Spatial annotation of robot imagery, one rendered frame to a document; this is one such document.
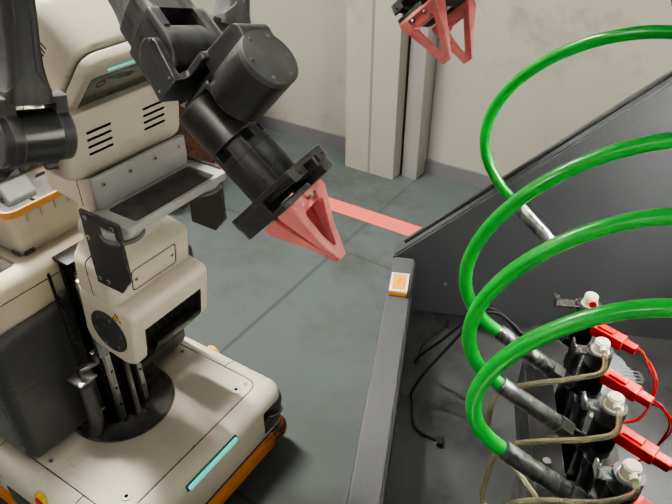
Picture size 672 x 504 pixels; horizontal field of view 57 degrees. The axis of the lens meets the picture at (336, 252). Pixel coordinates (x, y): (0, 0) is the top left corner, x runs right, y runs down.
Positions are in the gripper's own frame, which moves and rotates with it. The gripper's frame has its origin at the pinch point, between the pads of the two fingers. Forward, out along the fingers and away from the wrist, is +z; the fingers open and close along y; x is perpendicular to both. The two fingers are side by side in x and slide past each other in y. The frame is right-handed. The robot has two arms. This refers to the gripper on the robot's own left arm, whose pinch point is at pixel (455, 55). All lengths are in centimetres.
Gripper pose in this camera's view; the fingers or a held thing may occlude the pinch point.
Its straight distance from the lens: 88.9
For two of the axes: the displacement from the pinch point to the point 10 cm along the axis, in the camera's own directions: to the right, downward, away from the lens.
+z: 3.6, 9.3, -1.1
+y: 7.1, -2.0, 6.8
